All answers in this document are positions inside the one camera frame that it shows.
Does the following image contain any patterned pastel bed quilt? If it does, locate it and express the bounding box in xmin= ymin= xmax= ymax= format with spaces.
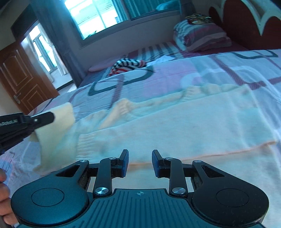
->
xmin=0 ymin=48 xmax=281 ymax=228

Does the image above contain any brown wooden door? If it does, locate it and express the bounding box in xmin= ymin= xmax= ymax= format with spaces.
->
xmin=1 ymin=42 xmax=59 ymax=115

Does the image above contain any striped folded garment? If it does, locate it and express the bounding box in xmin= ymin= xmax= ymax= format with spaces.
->
xmin=109 ymin=58 xmax=147 ymax=76

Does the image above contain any grey left curtain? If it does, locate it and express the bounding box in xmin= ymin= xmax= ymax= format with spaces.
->
xmin=30 ymin=1 xmax=85 ymax=87

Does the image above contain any white sheer curtain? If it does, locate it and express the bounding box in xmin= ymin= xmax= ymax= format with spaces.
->
xmin=20 ymin=23 xmax=70 ymax=83

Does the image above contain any striped bed sheet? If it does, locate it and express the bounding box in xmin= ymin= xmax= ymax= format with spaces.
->
xmin=79 ymin=41 xmax=246 ymax=88

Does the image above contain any person's left hand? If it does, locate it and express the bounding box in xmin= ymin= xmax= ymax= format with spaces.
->
xmin=1 ymin=169 xmax=18 ymax=226

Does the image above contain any cream knit sweater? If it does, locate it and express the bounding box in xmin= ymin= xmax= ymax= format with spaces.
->
xmin=34 ymin=84 xmax=277 ymax=175

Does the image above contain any pink flat pillow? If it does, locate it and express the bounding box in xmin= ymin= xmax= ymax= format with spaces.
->
xmin=88 ymin=58 xmax=120 ymax=72

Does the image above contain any red heart-shaped headboard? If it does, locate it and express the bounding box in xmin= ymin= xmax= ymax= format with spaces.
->
xmin=208 ymin=0 xmax=280 ymax=50

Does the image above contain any window with grey frame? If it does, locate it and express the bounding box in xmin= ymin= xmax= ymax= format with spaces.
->
xmin=63 ymin=0 xmax=179 ymax=46

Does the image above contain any striped purple pillow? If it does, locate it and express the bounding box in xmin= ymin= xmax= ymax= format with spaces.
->
xmin=173 ymin=20 xmax=232 ymax=52

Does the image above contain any dark patterned item on pillow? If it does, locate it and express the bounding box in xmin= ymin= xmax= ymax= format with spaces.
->
xmin=185 ymin=13 xmax=213 ymax=25

